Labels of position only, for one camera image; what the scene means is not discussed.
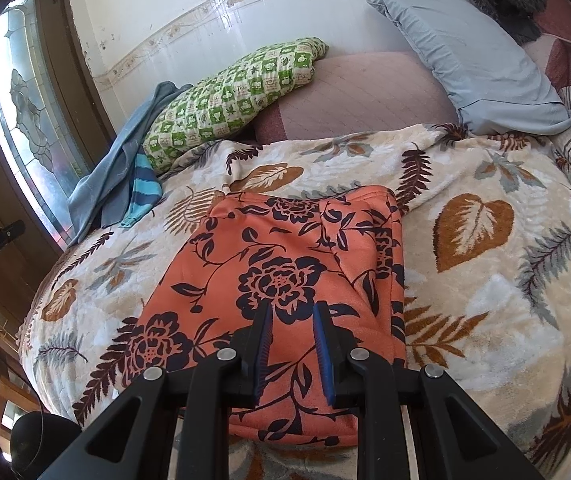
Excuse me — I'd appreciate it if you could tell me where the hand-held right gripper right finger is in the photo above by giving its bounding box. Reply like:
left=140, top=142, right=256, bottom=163
left=312, top=301, right=546, bottom=480

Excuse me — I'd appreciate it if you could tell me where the leaf print blanket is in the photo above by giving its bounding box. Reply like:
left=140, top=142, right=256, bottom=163
left=16, top=122, right=571, bottom=480

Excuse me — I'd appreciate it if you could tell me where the green checkered pillow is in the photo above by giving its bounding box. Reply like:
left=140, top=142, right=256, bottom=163
left=143, top=36, right=329, bottom=172

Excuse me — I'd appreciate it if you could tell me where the teal striped garment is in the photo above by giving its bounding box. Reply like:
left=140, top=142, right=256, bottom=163
left=120, top=152, right=162, bottom=228

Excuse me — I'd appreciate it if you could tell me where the grey pillow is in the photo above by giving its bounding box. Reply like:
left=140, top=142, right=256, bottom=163
left=366, top=0, right=571, bottom=137

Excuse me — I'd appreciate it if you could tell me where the brown and pink quilt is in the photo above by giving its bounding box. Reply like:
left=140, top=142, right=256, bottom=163
left=523, top=0, right=571, bottom=93

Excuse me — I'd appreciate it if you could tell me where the black round object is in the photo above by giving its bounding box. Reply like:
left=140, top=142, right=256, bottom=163
left=10, top=410, right=84, bottom=480

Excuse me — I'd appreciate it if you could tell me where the blue-grey garment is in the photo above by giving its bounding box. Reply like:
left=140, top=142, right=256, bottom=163
left=67, top=81, right=194, bottom=246

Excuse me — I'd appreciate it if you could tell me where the wooden stained glass door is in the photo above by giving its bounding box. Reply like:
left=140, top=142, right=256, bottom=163
left=0, top=0, right=119, bottom=341

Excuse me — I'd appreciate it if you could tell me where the orange floral shirt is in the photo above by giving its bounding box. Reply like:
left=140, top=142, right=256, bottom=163
left=133, top=185, right=409, bottom=448

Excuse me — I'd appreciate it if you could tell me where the pink mattress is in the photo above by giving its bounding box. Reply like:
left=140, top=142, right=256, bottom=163
left=253, top=50, right=461, bottom=145

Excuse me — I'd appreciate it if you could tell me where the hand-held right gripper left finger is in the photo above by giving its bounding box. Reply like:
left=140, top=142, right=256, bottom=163
left=36, top=301, right=274, bottom=480

